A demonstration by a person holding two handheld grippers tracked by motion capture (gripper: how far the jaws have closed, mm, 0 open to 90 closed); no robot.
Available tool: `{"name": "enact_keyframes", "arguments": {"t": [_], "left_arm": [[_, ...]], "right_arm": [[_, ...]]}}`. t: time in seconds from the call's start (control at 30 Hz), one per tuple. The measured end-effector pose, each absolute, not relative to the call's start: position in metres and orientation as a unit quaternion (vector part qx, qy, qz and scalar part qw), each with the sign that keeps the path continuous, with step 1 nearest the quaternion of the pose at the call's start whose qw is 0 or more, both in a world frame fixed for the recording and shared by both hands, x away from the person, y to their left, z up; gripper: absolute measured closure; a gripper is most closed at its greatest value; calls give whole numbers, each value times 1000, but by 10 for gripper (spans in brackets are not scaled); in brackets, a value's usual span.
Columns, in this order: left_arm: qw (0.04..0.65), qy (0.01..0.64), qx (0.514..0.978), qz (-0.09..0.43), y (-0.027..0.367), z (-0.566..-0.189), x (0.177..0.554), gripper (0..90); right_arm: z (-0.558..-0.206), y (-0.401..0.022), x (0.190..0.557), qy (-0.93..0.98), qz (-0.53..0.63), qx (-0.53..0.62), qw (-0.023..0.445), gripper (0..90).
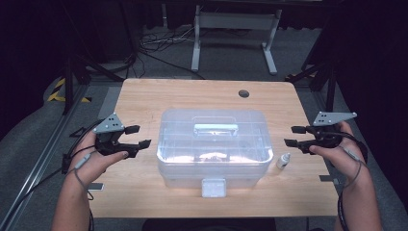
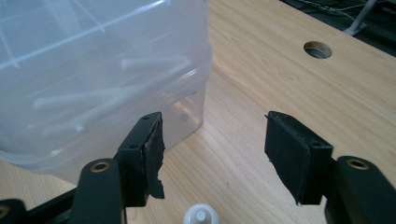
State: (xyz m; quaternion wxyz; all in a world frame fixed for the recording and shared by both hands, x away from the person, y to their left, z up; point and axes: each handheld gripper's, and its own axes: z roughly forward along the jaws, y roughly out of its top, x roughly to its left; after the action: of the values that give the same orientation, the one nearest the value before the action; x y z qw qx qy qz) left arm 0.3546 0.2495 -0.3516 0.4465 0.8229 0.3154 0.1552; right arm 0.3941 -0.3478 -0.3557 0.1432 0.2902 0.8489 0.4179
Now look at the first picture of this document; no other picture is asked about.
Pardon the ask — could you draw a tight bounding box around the person's dark clothing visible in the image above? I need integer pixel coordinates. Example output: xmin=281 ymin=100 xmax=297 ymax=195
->
xmin=141 ymin=218 xmax=277 ymax=231

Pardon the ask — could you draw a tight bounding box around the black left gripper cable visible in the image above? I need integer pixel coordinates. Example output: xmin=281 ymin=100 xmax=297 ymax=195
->
xmin=6 ymin=118 xmax=105 ymax=224

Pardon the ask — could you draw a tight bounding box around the grey right wrist strap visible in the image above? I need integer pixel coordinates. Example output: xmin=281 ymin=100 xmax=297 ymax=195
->
xmin=340 ymin=145 xmax=370 ymax=190

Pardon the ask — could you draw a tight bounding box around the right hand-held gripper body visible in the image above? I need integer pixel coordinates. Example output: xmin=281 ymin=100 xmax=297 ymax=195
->
xmin=297 ymin=111 xmax=358 ymax=156

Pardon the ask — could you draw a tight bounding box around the small grey tape piece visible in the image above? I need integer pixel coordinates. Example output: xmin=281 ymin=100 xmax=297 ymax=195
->
xmin=88 ymin=182 xmax=106 ymax=193
xmin=319 ymin=174 xmax=340 ymax=186

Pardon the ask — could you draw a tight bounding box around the grey wrist strap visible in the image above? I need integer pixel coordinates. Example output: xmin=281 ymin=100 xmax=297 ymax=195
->
xmin=340 ymin=145 xmax=370 ymax=190
xmin=72 ymin=150 xmax=97 ymax=202

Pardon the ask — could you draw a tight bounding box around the person's left hand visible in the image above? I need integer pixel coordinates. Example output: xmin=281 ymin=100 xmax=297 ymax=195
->
xmin=67 ymin=130 xmax=130 ymax=191

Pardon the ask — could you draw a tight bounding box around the grey metal desk frame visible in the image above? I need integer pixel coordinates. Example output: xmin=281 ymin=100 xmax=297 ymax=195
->
xmin=191 ymin=0 xmax=283 ymax=77

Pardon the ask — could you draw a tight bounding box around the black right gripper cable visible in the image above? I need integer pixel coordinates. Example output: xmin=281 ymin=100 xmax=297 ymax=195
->
xmin=320 ymin=129 xmax=370 ymax=231

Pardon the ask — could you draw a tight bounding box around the grey left wrist strap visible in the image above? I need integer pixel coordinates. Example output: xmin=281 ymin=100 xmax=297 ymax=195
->
xmin=72 ymin=150 xmax=97 ymax=202

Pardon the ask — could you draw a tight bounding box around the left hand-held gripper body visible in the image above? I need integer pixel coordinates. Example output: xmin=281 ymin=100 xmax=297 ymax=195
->
xmin=92 ymin=112 xmax=142 ymax=160

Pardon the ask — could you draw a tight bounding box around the yellow black hazard tape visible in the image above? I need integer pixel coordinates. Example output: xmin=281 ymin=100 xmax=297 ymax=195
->
xmin=46 ymin=77 xmax=92 ymax=104

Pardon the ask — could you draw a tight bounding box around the clear plastic storage box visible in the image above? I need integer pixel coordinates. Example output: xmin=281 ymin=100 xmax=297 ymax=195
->
xmin=156 ymin=108 xmax=274 ymax=198

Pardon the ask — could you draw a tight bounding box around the person's right hand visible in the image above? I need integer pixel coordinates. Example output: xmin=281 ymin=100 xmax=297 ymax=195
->
xmin=308 ymin=120 xmax=370 ymax=191

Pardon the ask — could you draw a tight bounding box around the bundle of floor cables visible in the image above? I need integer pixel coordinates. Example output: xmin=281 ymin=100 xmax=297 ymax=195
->
xmin=138 ymin=26 xmax=206 ymax=81

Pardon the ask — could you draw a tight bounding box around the black metal stand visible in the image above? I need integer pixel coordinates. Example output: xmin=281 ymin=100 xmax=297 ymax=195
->
xmin=62 ymin=55 xmax=127 ymax=116
xmin=284 ymin=59 xmax=339 ymax=113

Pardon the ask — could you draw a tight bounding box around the small white dropper bottle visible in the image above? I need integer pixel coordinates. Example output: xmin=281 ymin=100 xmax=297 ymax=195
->
xmin=275 ymin=152 xmax=292 ymax=170

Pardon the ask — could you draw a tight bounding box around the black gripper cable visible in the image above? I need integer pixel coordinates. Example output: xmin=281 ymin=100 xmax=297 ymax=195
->
xmin=6 ymin=118 xmax=105 ymax=224
xmin=320 ymin=129 xmax=370 ymax=231

